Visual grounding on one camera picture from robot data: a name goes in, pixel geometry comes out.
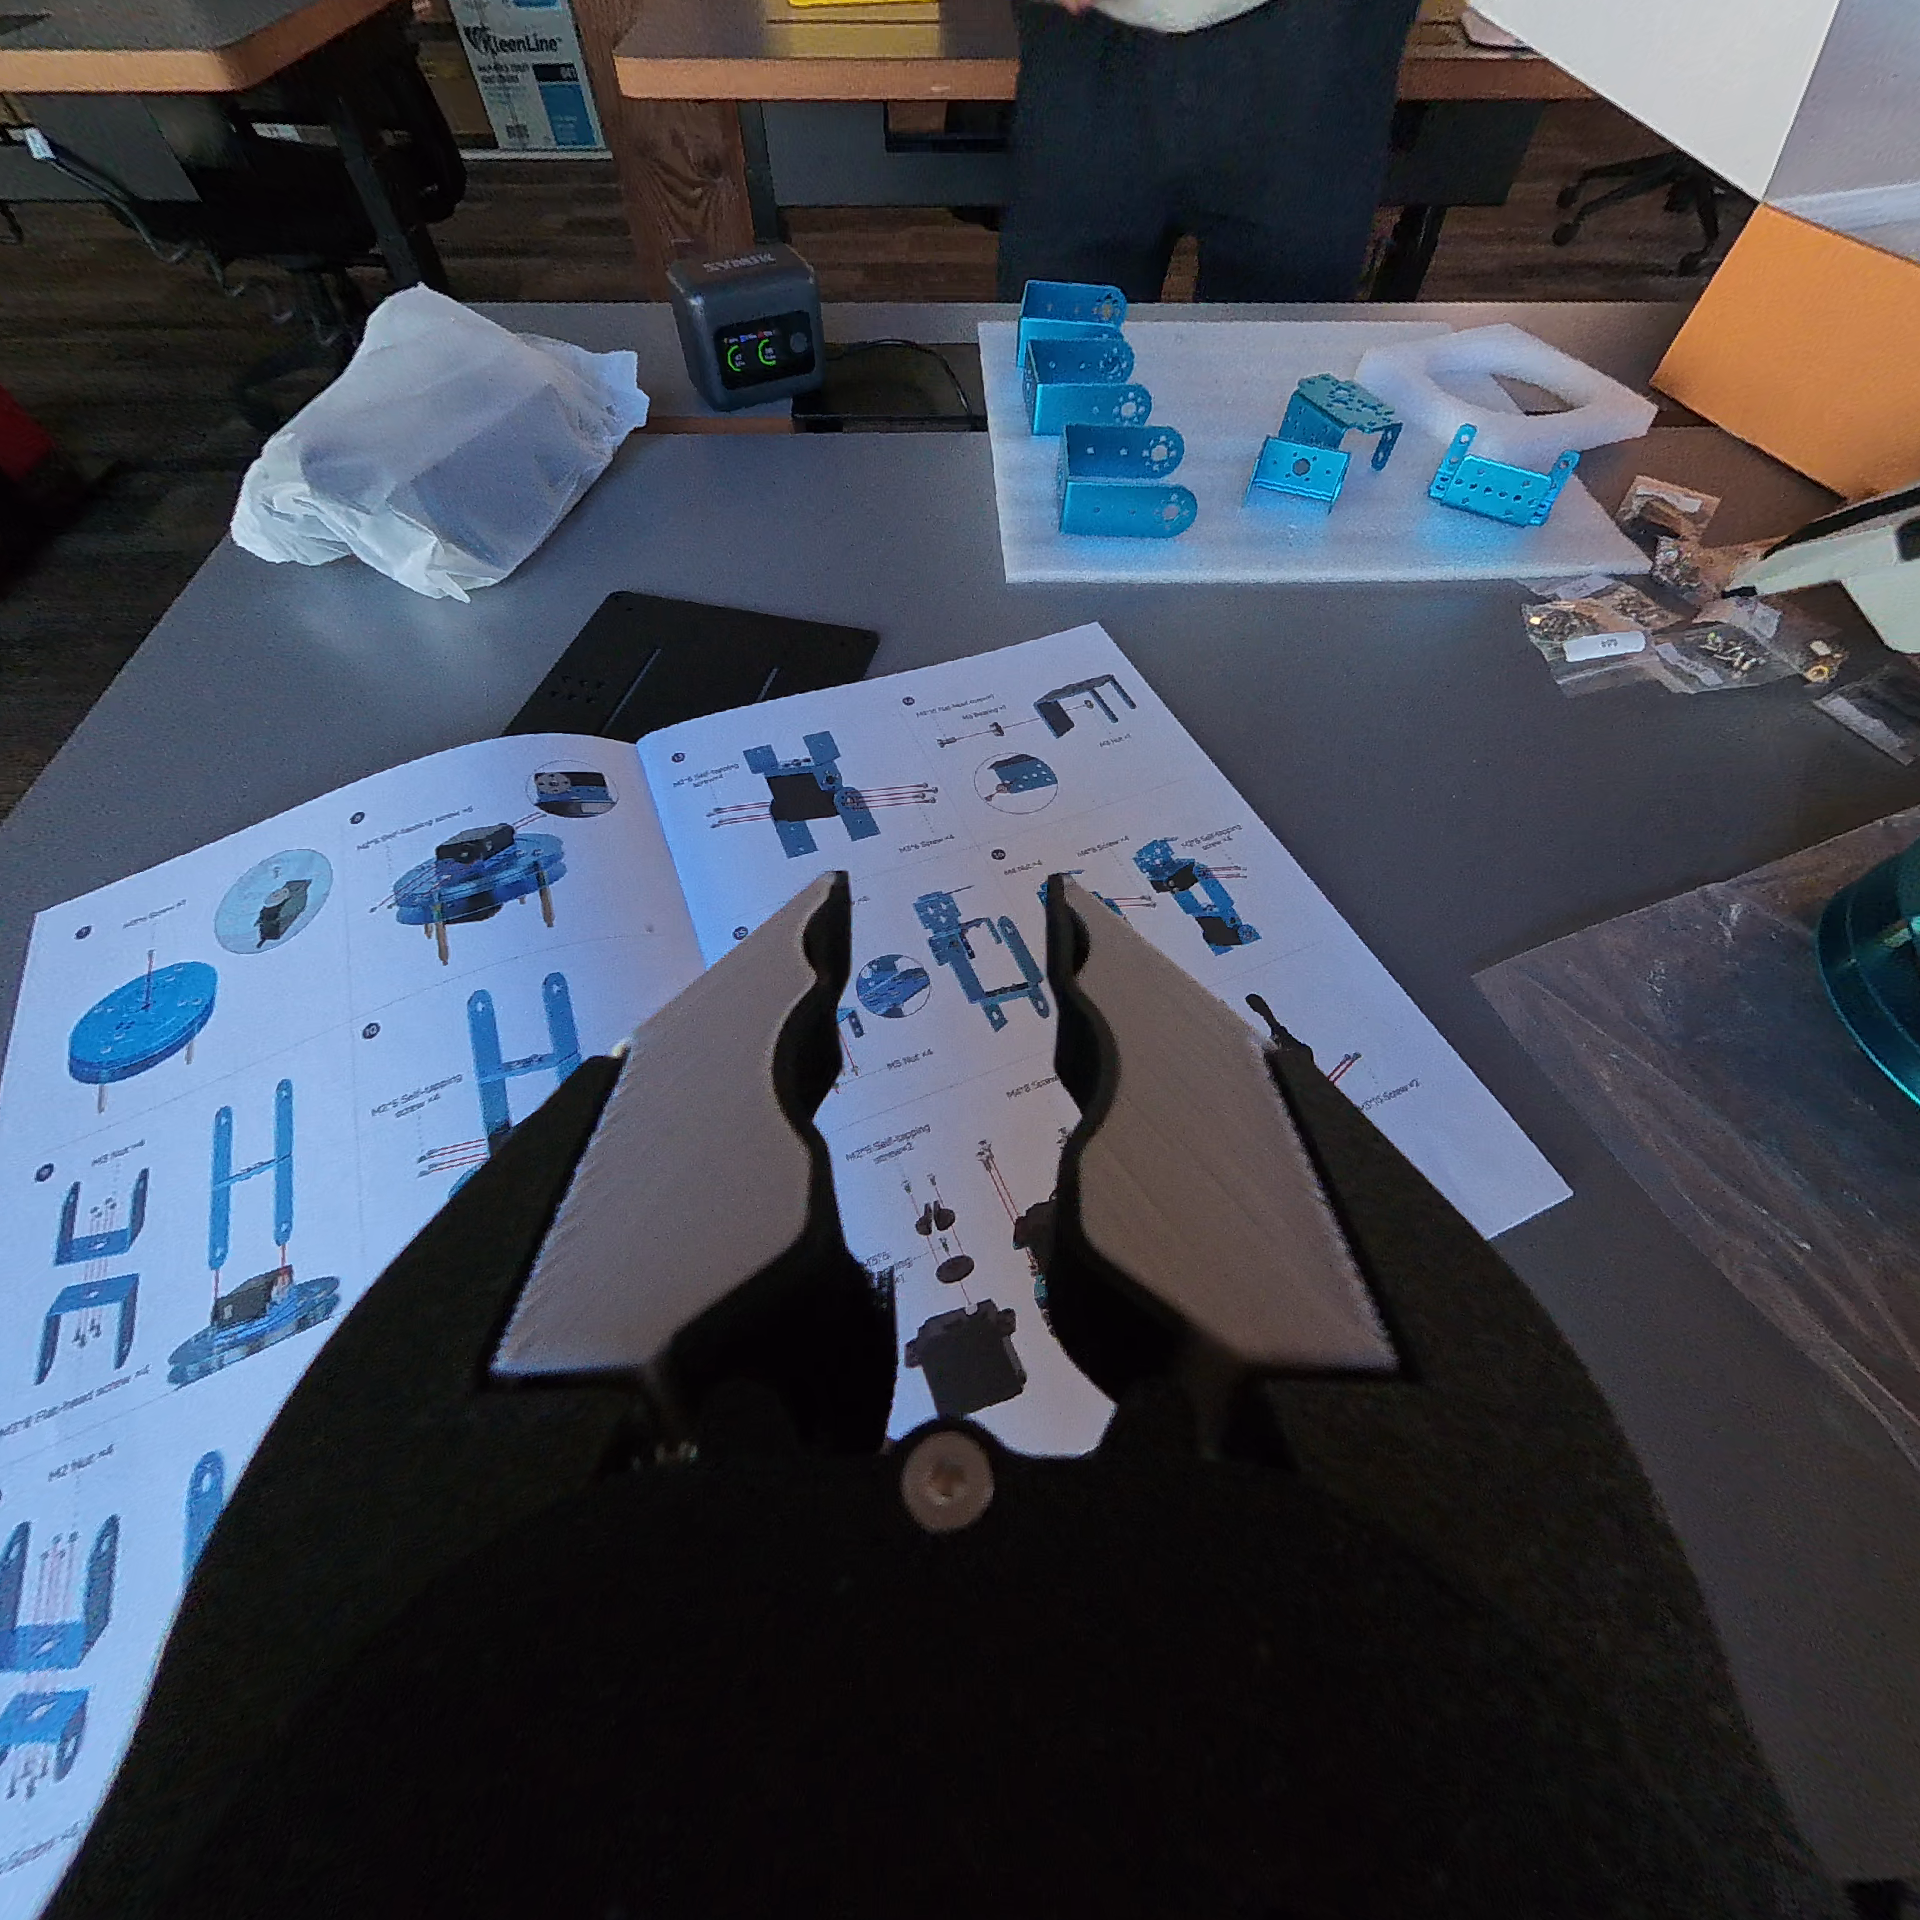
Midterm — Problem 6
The white box with blue print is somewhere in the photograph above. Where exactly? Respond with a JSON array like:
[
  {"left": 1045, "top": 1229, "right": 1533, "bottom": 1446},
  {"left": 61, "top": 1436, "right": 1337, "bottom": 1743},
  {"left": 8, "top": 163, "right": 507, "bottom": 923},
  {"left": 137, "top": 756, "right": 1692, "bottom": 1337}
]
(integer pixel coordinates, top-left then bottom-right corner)
[{"left": 451, "top": 0, "right": 609, "bottom": 155}]

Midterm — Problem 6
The blue long U bracket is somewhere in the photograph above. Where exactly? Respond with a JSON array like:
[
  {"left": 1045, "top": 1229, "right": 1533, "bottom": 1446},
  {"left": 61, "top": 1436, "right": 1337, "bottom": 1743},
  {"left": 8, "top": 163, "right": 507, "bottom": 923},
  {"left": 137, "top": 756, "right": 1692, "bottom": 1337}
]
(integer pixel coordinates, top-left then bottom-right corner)
[{"left": 1424, "top": 423, "right": 1584, "bottom": 529}]

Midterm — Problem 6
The white plastic bag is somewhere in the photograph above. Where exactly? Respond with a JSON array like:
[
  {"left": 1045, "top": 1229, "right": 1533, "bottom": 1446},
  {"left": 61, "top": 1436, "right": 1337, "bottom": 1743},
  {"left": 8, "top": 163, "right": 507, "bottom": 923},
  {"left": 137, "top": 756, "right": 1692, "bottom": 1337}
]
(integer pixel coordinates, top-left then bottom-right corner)
[{"left": 229, "top": 285, "right": 651, "bottom": 600}]

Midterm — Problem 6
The orange cardboard box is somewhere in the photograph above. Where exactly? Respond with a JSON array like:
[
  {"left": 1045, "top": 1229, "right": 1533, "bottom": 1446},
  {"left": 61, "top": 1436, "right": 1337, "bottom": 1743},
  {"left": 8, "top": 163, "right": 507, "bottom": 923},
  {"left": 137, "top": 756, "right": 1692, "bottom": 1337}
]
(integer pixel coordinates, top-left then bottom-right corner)
[{"left": 1463, "top": 0, "right": 1920, "bottom": 504}]

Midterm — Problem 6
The wooden-edged office desk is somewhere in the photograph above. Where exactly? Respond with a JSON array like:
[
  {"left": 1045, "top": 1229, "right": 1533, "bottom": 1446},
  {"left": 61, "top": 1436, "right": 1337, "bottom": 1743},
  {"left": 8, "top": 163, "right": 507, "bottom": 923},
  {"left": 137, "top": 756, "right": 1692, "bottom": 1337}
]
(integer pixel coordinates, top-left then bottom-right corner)
[
  {"left": 612, "top": 0, "right": 1600, "bottom": 288},
  {"left": 0, "top": 0, "right": 453, "bottom": 294}
]

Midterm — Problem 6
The blue multi-hole bracket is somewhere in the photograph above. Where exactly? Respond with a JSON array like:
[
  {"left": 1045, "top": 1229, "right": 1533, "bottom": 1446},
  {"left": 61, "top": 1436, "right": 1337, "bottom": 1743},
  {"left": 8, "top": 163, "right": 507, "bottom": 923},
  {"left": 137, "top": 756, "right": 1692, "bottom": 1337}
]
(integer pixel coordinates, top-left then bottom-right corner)
[{"left": 1277, "top": 373, "right": 1408, "bottom": 473}]

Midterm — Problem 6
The large clear plastic bag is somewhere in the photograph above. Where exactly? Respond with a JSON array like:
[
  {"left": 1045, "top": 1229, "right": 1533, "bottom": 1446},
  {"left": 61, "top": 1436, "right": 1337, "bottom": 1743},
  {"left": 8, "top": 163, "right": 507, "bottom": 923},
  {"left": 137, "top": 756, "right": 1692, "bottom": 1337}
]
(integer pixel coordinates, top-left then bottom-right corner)
[{"left": 1469, "top": 809, "right": 1920, "bottom": 1471}]

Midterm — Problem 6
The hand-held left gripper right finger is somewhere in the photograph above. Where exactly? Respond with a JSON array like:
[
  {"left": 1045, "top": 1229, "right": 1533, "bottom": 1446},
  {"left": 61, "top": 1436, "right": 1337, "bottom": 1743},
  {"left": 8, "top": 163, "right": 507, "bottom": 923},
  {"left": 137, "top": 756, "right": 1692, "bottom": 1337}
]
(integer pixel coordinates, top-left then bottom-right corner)
[{"left": 1041, "top": 873, "right": 1408, "bottom": 1379}]

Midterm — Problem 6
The grey desk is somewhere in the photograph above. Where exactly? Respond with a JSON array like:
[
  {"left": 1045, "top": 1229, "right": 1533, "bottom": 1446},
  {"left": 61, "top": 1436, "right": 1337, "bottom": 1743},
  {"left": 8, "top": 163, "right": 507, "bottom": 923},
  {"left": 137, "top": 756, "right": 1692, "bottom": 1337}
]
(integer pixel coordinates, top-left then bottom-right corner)
[{"left": 0, "top": 300, "right": 1920, "bottom": 1920}]

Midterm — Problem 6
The black coiled cable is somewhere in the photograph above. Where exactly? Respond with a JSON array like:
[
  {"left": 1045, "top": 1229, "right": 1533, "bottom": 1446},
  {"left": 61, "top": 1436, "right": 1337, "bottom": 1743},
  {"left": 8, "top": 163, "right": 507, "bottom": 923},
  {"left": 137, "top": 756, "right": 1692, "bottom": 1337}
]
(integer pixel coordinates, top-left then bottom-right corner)
[{"left": 795, "top": 337, "right": 985, "bottom": 433}]

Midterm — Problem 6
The white foam cutout piece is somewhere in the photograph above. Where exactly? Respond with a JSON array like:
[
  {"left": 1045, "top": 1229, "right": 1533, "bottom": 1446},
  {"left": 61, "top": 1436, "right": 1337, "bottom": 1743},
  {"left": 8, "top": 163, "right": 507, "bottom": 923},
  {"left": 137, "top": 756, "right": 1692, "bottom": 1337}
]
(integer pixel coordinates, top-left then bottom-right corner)
[{"left": 1354, "top": 321, "right": 1659, "bottom": 453}]

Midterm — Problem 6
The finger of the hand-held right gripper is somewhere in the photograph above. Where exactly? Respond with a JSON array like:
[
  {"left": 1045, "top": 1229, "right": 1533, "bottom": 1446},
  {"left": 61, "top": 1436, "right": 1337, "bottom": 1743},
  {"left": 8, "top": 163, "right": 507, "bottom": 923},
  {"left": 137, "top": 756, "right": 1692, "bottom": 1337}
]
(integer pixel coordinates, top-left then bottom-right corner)
[{"left": 1722, "top": 487, "right": 1920, "bottom": 605}]

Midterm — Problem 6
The blue round base assembly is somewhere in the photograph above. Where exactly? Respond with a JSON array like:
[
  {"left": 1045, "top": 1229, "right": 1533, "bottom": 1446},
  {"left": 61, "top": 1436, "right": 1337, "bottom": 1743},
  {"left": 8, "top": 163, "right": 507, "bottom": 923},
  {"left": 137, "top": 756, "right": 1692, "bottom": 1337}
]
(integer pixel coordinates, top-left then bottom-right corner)
[{"left": 1815, "top": 831, "right": 1920, "bottom": 1112}]

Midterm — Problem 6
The black office chair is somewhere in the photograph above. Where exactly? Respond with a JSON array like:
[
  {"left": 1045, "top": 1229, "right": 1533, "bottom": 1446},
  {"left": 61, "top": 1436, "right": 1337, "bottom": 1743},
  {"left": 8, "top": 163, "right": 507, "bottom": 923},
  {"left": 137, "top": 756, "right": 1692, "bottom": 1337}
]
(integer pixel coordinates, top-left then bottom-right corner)
[{"left": 1552, "top": 151, "right": 1728, "bottom": 275}]

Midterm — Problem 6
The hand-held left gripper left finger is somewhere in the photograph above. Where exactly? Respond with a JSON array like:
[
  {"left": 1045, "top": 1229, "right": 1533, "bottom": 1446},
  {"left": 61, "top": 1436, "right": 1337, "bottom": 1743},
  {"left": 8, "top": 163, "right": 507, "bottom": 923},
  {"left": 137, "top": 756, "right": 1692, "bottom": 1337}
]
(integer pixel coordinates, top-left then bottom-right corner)
[{"left": 485, "top": 871, "right": 858, "bottom": 1385}]

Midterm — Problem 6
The grey portable power station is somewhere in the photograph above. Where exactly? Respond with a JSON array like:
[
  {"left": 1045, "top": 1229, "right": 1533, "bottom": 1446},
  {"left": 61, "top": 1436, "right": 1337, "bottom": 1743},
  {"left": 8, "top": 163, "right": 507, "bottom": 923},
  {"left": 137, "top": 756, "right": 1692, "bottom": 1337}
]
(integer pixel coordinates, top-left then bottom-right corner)
[{"left": 663, "top": 240, "right": 827, "bottom": 414}]

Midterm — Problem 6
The blue small bracket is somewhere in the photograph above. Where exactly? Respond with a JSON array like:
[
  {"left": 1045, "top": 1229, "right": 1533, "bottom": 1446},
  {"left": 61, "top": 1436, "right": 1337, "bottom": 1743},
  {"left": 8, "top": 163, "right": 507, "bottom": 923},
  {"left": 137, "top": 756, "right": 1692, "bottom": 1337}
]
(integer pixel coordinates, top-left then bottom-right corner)
[{"left": 1245, "top": 433, "right": 1354, "bottom": 511}]

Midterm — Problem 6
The black flat case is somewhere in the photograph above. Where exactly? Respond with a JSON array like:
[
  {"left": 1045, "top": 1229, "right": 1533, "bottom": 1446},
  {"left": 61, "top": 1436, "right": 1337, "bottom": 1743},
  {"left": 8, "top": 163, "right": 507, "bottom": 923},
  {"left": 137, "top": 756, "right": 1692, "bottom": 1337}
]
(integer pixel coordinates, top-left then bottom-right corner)
[{"left": 504, "top": 589, "right": 882, "bottom": 741}]

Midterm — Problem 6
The white foam sheet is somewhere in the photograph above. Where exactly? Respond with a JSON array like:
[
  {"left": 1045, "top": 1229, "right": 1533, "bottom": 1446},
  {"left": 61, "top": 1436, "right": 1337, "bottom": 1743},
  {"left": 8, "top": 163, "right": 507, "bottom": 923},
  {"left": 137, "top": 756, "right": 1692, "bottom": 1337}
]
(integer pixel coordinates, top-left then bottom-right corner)
[{"left": 978, "top": 315, "right": 1653, "bottom": 588}]

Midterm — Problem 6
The instruction manual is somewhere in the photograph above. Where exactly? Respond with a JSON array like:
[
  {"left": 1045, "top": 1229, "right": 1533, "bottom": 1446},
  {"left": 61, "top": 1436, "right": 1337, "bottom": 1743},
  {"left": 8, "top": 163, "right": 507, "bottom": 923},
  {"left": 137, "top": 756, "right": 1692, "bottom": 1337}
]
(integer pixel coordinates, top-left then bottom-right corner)
[{"left": 0, "top": 621, "right": 1576, "bottom": 1920}]

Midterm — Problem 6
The pile of small screw bags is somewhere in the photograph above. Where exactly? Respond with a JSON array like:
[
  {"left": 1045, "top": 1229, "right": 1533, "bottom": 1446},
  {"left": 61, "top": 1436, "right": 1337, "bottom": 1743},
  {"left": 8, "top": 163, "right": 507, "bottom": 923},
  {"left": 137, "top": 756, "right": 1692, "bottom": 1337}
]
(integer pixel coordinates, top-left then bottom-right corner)
[{"left": 1519, "top": 471, "right": 1920, "bottom": 767}]

